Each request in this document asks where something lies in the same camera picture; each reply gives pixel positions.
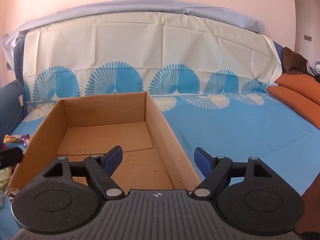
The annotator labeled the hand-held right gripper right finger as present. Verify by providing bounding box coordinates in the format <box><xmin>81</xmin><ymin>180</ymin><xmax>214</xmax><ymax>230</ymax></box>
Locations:
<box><xmin>192</xmin><ymin>147</ymin><xmax>278</xmax><ymax>201</ymax></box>

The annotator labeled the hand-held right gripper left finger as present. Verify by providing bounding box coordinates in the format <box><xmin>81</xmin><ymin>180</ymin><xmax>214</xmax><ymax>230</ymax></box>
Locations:
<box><xmin>41</xmin><ymin>145</ymin><xmax>125</xmax><ymax>201</ymax></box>

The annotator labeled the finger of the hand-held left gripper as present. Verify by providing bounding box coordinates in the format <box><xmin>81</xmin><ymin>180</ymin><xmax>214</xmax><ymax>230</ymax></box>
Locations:
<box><xmin>0</xmin><ymin>147</ymin><xmax>24</xmax><ymax>169</ymax></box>

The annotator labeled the long yellow snack packet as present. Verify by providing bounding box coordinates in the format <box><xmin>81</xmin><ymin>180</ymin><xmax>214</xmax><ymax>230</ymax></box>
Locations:
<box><xmin>3</xmin><ymin>134</ymin><xmax>22</xmax><ymax>144</ymax></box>

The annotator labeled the cardboard box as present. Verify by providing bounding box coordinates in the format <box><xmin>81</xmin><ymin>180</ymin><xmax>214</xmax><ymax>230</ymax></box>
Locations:
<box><xmin>9</xmin><ymin>91</ymin><xmax>203</xmax><ymax>191</ymax></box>

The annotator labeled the green yellow snack packet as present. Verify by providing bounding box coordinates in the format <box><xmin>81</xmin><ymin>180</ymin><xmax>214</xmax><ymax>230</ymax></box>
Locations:
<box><xmin>0</xmin><ymin>167</ymin><xmax>13</xmax><ymax>189</ymax></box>

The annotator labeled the orange cushion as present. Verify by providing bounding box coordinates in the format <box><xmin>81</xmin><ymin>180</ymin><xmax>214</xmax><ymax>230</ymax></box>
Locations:
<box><xmin>266</xmin><ymin>74</ymin><xmax>320</xmax><ymax>131</ymax></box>

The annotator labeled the brown cloth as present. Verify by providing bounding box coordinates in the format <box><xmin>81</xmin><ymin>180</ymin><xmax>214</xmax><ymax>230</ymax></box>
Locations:
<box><xmin>281</xmin><ymin>46</ymin><xmax>311</xmax><ymax>76</ymax></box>

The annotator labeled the white folded cloth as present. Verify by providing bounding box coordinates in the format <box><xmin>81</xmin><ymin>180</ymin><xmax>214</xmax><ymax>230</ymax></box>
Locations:
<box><xmin>308</xmin><ymin>60</ymin><xmax>320</xmax><ymax>77</ymax></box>

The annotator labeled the pale blue plain sheet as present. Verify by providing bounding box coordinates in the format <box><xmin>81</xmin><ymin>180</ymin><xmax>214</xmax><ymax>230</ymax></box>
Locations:
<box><xmin>0</xmin><ymin>0</ymin><xmax>266</xmax><ymax>68</ymax></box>

